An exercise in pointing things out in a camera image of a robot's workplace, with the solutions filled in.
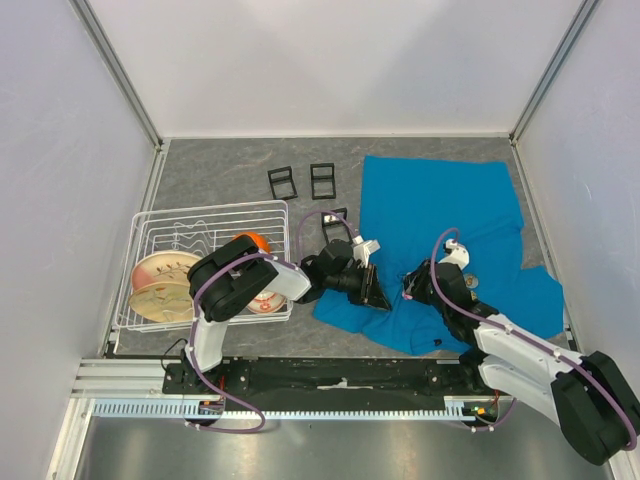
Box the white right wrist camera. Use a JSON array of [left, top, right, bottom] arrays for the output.
[[440, 239, 470, 271]]

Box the black frame stand middle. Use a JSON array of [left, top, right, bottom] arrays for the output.
[[310, 163, 337, 200]]

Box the white red patterned bowl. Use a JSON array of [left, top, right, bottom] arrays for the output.
[[247, 291, 286, 314]]

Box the orange bowl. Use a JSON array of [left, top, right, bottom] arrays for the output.
[[233, 231, 271, 253]]

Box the black frame stand near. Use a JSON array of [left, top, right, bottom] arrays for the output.
[[321, 207, 353, 244]]

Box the pink beige floral plate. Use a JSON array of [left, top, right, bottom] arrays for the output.
[[131, 250, 201, 291]]

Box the black frame stand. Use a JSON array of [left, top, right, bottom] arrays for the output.
[[267, 166, 298, 201], [321, 207, 353, 244], [310, 163, 337, 200]]

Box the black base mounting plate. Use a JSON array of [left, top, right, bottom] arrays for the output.
[[162, 357, 494, 398]]

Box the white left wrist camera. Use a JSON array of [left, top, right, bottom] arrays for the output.
[[352, 235, 380, 268]]

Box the cream floral plate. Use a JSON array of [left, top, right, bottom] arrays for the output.
[[128, 281, 194, 323]]

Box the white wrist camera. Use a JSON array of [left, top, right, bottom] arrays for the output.
[[352, 235, 380, 268], [440, 239, 470, 271]]

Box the slotted cable duct rail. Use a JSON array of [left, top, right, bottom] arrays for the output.
[[91, 398, 475, 421]]

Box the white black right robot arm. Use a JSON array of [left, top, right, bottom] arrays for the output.
[[403, 260, 639, 465]]

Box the white wire dish rack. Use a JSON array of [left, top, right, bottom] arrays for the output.
[[112, 200, 291, 332]]

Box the blue t-shirt garment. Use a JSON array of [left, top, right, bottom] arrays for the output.
[[313, 156, 564, 355]]

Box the black frame stand left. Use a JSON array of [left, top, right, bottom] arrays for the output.
[[267, 166, 298, 201]]

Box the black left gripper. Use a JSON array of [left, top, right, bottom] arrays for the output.
[[325, 263, 391, 312]]

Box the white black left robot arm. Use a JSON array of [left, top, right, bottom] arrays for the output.
[[184, 235, 391, 393]]

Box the round silver badge brooch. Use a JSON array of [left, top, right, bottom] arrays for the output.
[[464, 273, 479, 289]]

